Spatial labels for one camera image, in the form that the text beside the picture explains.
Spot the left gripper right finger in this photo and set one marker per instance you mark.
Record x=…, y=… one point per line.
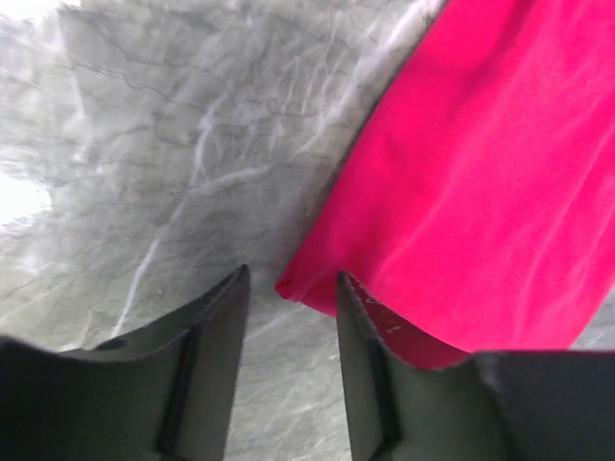
x=409, y=396

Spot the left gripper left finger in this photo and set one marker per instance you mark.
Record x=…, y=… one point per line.
x=164, y=391

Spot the magenta t shirt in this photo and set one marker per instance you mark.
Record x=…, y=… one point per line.
x=478, y=201

